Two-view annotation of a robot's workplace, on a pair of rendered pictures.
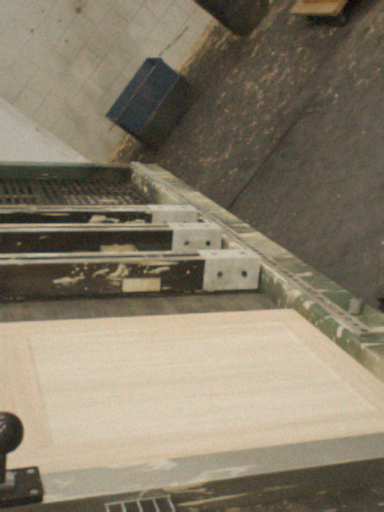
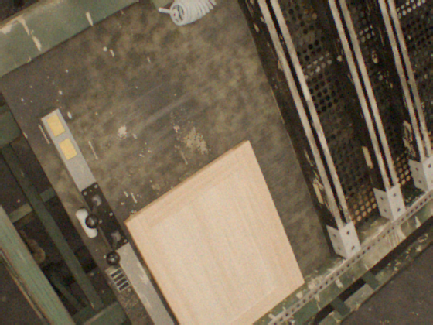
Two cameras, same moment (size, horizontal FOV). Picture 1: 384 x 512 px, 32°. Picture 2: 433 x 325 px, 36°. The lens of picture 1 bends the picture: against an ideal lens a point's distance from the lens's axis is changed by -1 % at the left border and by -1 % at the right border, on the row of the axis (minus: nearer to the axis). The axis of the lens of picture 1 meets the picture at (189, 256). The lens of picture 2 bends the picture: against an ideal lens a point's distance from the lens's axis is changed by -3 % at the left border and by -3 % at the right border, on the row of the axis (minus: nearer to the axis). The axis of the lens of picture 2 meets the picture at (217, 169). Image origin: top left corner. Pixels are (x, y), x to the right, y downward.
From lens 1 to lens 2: 1.47 m
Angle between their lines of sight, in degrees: 46
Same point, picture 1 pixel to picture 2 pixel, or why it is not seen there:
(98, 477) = (131, 261)
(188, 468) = (144, 289)
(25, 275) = (302, 135)
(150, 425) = (176, 258)
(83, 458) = (146, 244)
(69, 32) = not seen: outside the picture
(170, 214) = (422, 174)
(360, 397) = not seen: outside the picture
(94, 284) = (310, 170)
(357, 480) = not seen: outside the picture
